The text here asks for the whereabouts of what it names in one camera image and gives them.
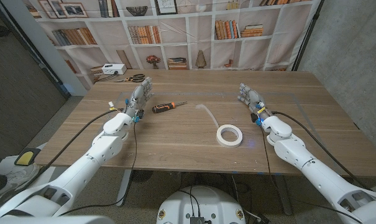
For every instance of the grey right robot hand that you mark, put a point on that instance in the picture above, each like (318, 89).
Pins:
(254, 99)

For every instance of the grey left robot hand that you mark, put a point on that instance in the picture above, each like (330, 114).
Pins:
(139, 95)

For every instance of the black orange screwdriver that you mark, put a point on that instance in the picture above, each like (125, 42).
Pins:
(163, 108)

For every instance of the beige masking tape roll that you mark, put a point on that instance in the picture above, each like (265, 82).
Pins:
(219, 137)

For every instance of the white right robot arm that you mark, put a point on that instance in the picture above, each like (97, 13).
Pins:
(299, 152)

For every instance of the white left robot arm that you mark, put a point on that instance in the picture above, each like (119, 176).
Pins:
(82, 168)

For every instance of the black orange scissors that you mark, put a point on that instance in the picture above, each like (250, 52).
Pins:
(130, 79)

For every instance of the white power strip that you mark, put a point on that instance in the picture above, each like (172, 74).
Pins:
(113, 69)

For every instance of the printed bookshelf backdrop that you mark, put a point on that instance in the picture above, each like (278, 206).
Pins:
(281, 46)

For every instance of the black backdrop stand pole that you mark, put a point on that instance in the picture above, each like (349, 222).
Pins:
(300, 56)

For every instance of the grey table leg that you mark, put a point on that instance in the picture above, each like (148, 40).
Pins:
(124, 189)
(284, 199)

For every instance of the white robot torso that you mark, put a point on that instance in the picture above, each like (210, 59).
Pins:
(203, 202)

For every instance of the yellow black pad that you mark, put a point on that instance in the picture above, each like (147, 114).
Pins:
(26, 158)

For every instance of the white grey sneaker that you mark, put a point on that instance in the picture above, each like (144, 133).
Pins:
(16, 177)

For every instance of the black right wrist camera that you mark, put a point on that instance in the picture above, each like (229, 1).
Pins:
(255, 119)

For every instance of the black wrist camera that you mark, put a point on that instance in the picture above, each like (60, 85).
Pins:
(138, 115)
(255, 119)

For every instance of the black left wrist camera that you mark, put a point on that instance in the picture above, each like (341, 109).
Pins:
(138, 115)

